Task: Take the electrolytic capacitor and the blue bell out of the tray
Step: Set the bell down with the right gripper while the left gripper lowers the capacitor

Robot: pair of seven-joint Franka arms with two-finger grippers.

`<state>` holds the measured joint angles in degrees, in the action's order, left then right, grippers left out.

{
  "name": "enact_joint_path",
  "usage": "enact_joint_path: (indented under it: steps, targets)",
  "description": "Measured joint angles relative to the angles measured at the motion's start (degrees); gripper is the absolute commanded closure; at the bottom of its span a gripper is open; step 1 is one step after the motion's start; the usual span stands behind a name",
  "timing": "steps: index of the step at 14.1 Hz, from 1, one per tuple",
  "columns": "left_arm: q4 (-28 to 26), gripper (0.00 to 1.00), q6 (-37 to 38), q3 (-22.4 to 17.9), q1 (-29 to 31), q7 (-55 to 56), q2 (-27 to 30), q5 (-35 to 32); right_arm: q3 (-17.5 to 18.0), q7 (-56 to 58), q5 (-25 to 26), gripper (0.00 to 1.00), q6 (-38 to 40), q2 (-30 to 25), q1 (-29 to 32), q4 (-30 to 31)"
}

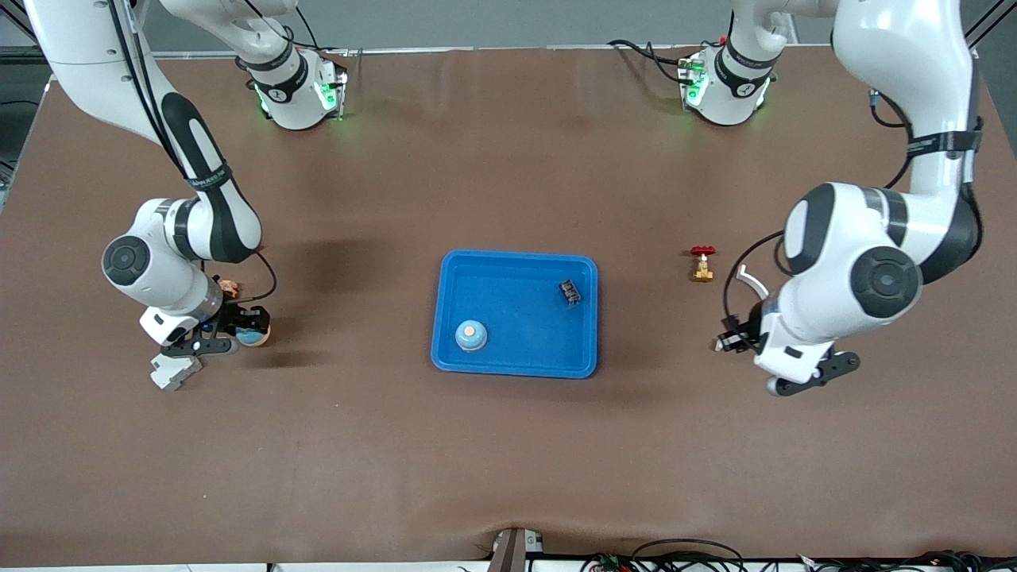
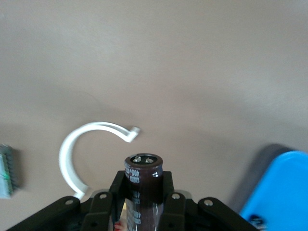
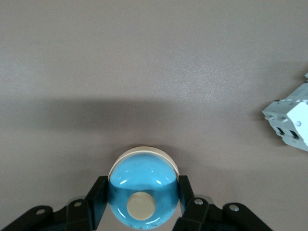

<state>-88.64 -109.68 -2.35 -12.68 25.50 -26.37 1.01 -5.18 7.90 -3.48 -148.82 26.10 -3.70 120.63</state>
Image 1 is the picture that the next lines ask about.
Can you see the brown table mat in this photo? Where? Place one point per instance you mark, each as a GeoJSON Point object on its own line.
{"type": "Point", "coordinates": [508, 461]}

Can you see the grey metal mounting bracket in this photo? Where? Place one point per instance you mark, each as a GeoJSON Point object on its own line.
{"type": "Point", "coordinates": [512, 552]}

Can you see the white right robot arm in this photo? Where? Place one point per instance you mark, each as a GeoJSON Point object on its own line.
{"type": "Point", "coordinates": [79, 48]}

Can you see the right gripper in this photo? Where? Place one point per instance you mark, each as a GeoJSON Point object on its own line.
{"type": "Point", "coordinates": [232, 314]}

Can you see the white curved plastic clamp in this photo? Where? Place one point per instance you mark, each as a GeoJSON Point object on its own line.
{"type": "Point", "coordinates": [752, 280]}

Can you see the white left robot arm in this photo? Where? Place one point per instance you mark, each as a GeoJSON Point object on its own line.
{"type": "Point", "coordinates": [914, 63]}

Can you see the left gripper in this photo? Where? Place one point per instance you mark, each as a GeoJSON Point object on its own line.
{"type": "Point", "coordinates": [744, 328]}

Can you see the blue plastic tray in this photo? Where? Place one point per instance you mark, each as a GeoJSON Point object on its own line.
{"type": "Point", "coordinates": [516, 302]}

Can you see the silver table edge strip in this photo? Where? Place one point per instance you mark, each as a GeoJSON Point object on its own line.
{"type": "Point", "coordinates": [477, 49]}

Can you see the white circuit breaker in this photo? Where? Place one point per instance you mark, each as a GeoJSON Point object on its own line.
{"type": "Point", "coordinates": [171, 377]}

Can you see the short black cylindrical capacitor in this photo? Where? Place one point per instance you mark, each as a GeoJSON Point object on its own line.
{"type": "Point", "coordinates": [570, 291]}

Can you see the red pushbutton with orange base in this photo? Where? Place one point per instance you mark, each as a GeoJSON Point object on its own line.
{"type": "Point", "coordinates": [230, 287]}

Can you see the aluminium frame post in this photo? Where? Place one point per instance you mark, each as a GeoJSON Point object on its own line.
{"type": "Point", "coordinates": [987, 16]}

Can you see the light blue dome bell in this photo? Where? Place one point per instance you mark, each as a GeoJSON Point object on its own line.
{"type": "Point", "coordinates": [471, 336]}
{"type": "Point", "coordinates": [256, 338]}

